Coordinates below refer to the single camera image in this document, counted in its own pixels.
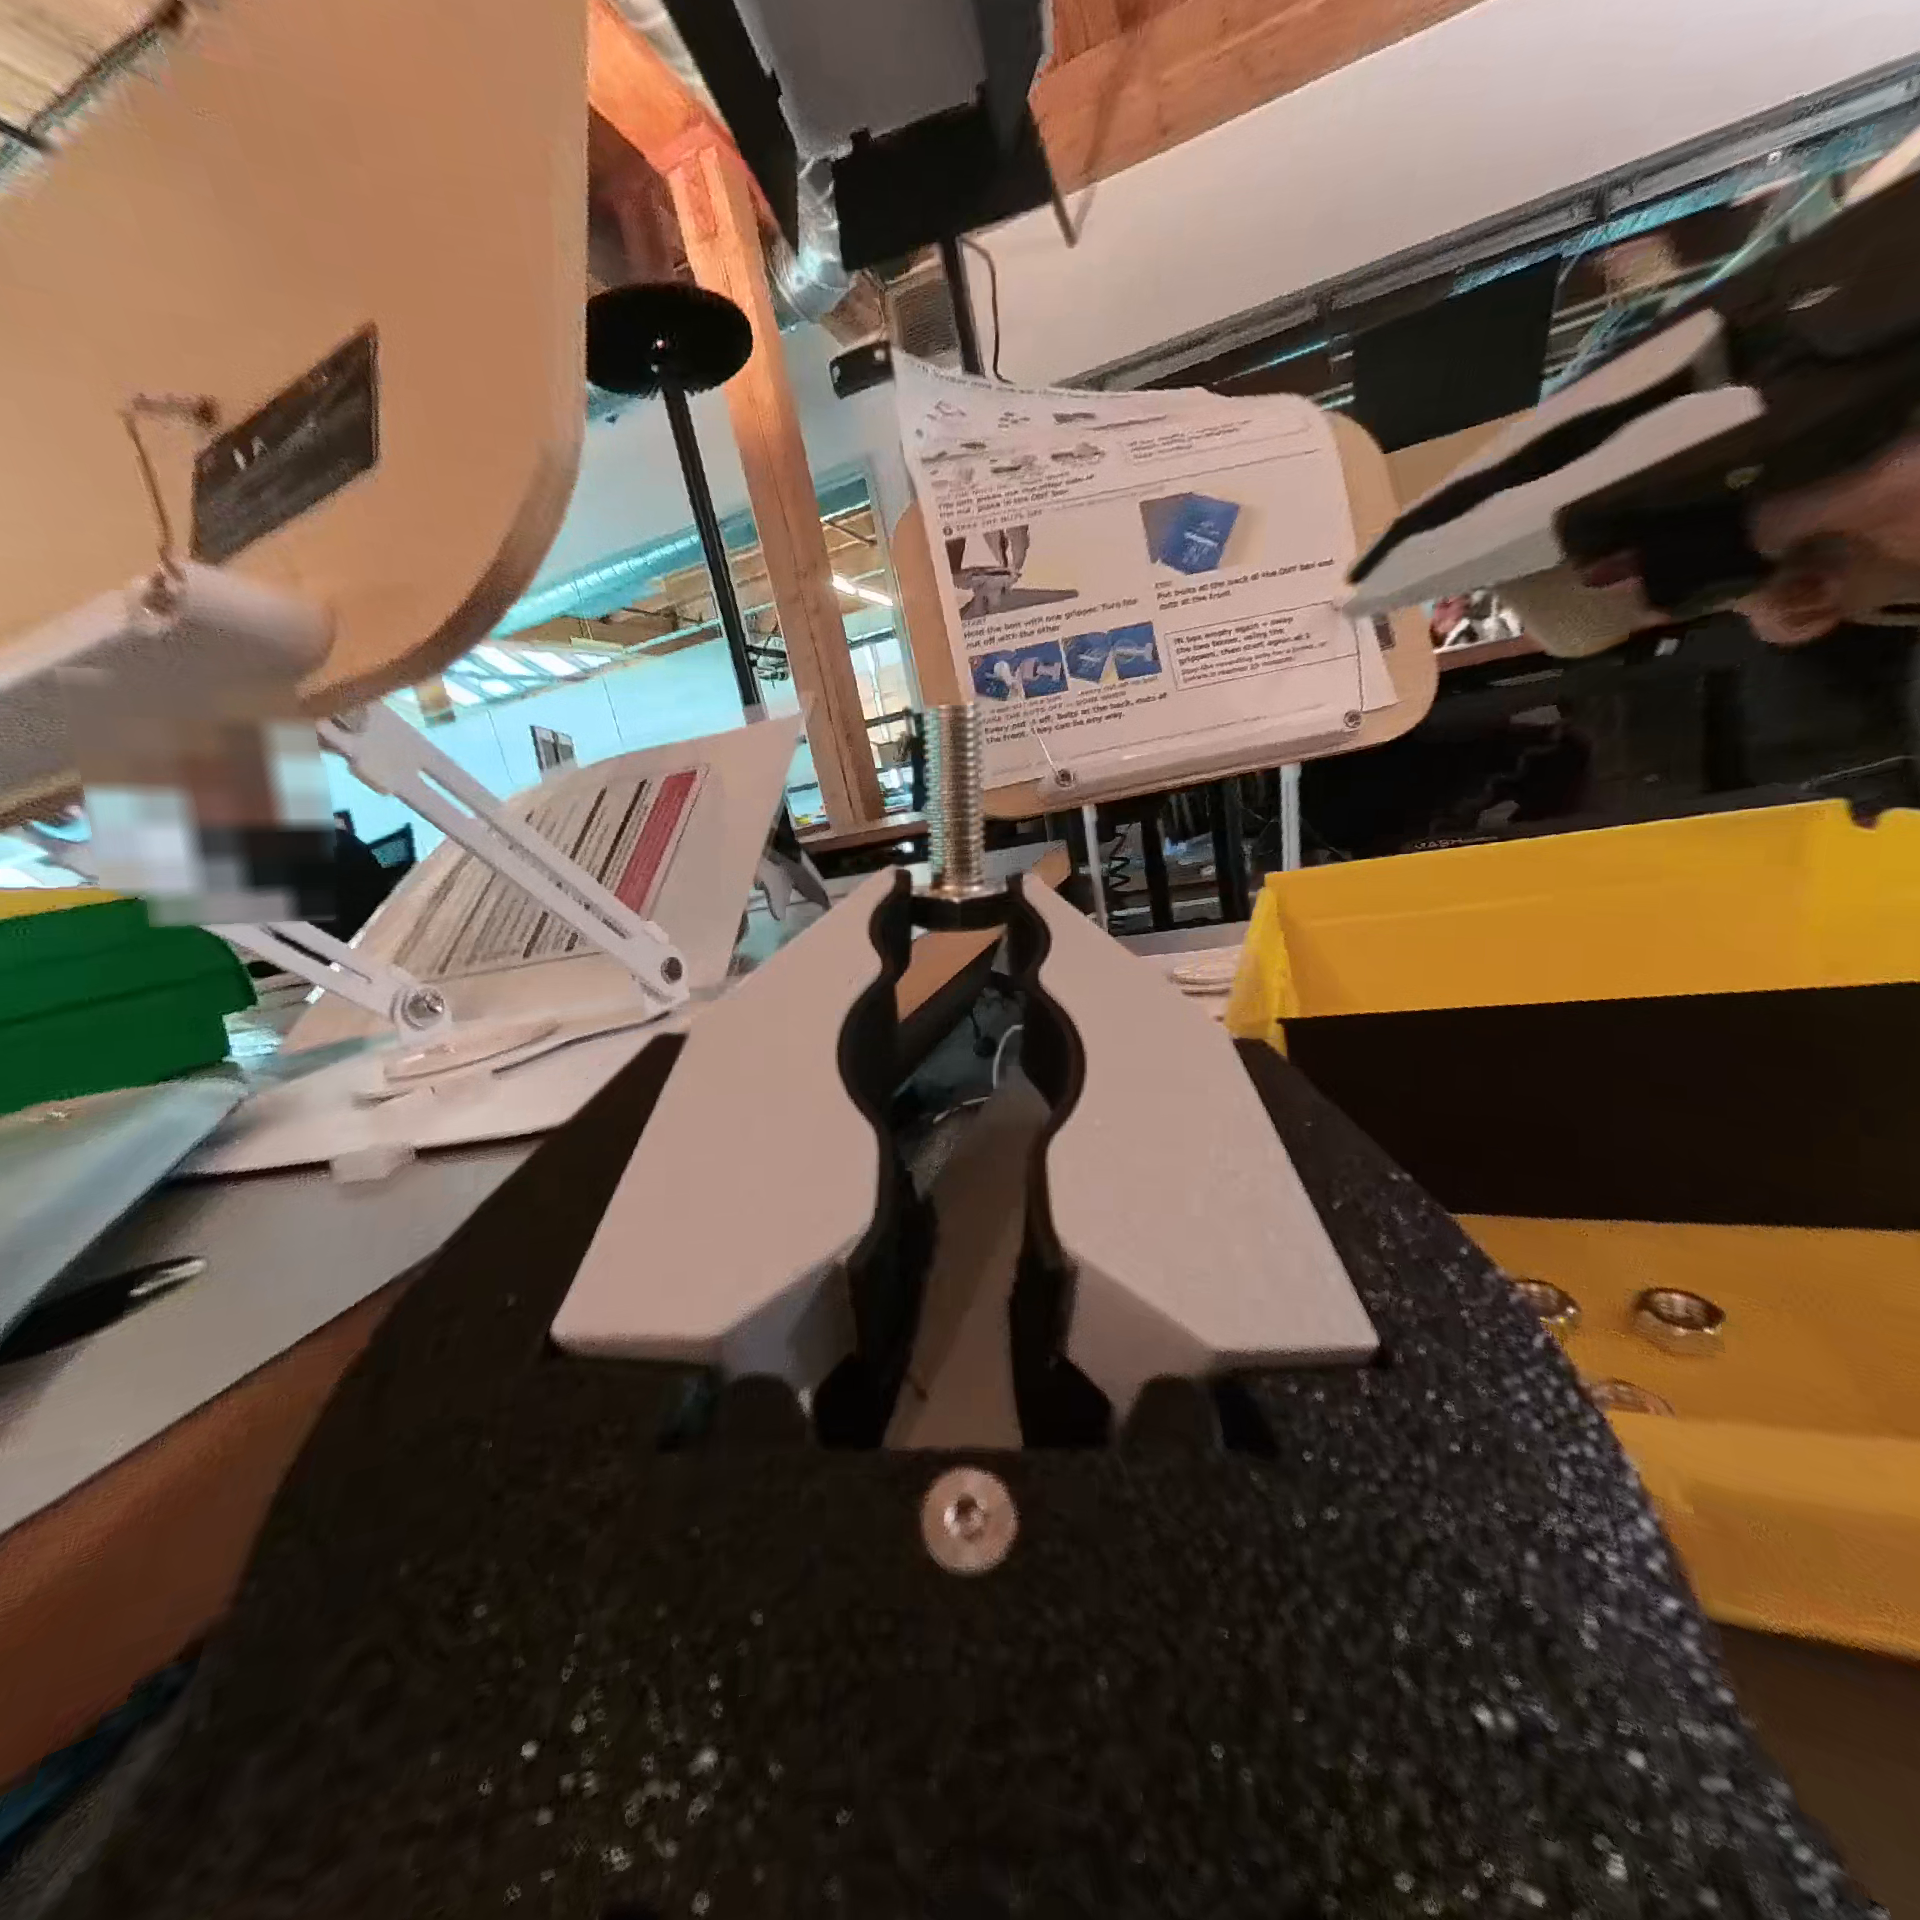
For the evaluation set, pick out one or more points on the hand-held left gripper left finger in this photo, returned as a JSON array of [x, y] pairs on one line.
[[704, 1200]]

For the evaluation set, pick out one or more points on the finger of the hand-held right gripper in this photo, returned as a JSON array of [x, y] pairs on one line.
[[1501, 548], [1591, 399]]

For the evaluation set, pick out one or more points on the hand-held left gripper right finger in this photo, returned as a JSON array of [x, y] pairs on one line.
[[1201, 1200]]

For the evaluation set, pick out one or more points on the silver hex bolt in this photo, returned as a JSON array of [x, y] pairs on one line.
[[957, 811]]

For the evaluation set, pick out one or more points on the yellow storage bin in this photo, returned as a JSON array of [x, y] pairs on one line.
[[1771, 930]]

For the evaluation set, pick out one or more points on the person's right hand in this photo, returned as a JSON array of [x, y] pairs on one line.
[[1845, 578]]

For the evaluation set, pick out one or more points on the instruction sheet on clipboard stand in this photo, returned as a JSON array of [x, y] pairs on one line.
[[1389, 683]]

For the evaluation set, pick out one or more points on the printed instruction sheet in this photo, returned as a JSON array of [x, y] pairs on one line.
[[1201, 631]]

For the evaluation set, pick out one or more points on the silver hex nut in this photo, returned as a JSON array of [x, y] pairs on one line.
[[1544, 1305], [1676, 1320], [1633, 1398]]

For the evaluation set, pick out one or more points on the laminated sheet red label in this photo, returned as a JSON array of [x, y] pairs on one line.
[[571, 854]]

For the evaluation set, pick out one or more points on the black pen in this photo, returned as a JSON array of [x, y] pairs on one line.
[[104, 1303]]

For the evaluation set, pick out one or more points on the grey plastic folder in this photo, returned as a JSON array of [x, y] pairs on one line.
[[91, 1185]]

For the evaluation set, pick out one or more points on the green storage bin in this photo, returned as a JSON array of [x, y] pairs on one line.
[[104, 1005]]

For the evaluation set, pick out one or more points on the black floor lamp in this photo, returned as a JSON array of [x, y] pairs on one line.
[[668, 339]]

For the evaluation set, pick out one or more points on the black wall speaker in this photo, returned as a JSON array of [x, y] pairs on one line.
[[863, 371]]

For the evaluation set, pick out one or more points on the wooden post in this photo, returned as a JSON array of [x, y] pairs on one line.
[[794, 525]]

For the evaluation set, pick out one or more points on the silver air duct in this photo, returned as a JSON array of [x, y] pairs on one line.
[[825, 254]]

